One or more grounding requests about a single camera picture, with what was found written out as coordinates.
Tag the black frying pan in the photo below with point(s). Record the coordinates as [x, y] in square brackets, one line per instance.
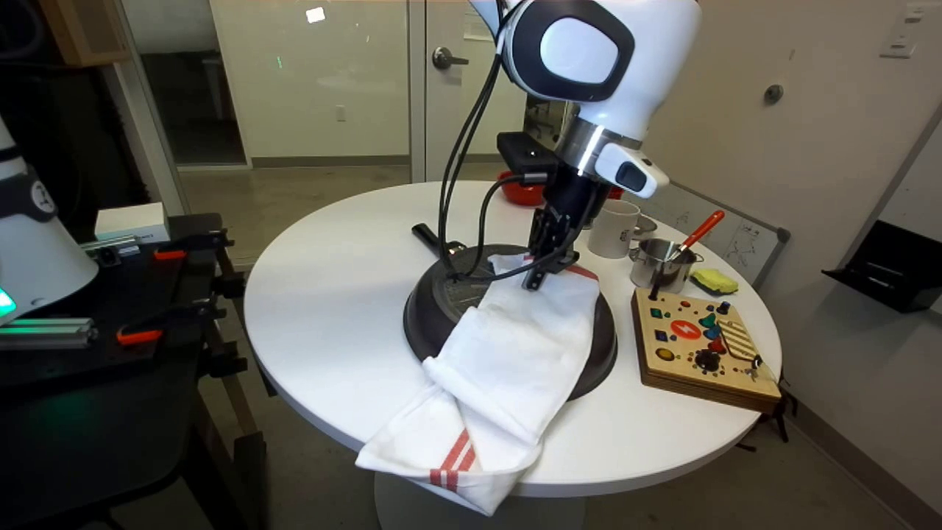
[438, 305]

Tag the red bowl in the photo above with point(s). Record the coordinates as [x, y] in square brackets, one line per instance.
[523, 195]

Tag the white mug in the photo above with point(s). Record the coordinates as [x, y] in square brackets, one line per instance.
[618, 235]

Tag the white light switch plate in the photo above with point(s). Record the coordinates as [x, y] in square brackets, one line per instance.
[903, 40]

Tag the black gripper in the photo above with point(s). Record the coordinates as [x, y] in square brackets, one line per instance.
[575, 211]

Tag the wooden busy board toy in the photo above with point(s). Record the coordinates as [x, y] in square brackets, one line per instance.
[702, 344]

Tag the round wall knob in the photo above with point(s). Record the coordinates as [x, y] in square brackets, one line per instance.
[772, 96]

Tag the wooden shelf box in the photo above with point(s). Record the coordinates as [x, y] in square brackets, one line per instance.
[85, 31]

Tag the black perforated cart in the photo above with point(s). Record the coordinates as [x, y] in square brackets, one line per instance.
[91, 422]

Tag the white box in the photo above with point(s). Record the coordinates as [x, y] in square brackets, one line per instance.
[135, 226]

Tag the steel pot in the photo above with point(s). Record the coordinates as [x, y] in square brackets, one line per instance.
[657, 265]

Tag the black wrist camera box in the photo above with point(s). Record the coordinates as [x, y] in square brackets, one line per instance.
[526, 154]

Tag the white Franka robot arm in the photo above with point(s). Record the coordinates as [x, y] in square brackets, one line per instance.
[607, 59]

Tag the white towel with red stripes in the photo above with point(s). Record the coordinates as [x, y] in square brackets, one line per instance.
[510, 363]

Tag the black clamp with orange tip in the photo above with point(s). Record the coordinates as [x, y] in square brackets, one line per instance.
[169, 254]
[136, 336]

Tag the yellow green sponge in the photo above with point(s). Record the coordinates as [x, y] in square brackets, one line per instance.
[715, 280]

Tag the aluminium rail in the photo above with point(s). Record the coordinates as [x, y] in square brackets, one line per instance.
[47, 330]

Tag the black wall tray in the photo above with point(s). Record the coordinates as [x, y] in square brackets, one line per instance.
[894, 268]

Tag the whiteboard with drawings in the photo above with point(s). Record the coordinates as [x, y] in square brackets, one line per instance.
[746, 238]

